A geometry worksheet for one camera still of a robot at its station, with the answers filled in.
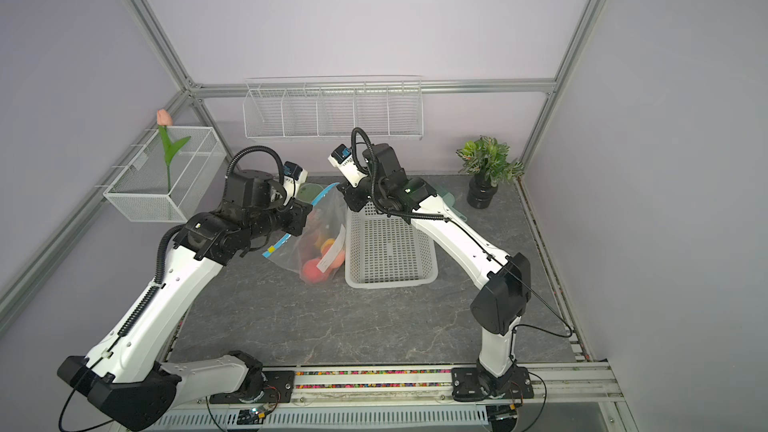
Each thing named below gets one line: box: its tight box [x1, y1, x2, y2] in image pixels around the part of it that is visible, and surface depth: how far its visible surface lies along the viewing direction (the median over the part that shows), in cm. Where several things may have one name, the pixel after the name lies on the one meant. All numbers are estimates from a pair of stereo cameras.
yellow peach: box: [320, 238, 335, 258], surface depth 92 cm
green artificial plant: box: [456, 136, 525, 188], surface depth 93 cm
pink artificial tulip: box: [156, 109, 191, 194], surface depth 81 cm
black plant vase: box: [467, 174, 499, 209], surface depth 107 cm
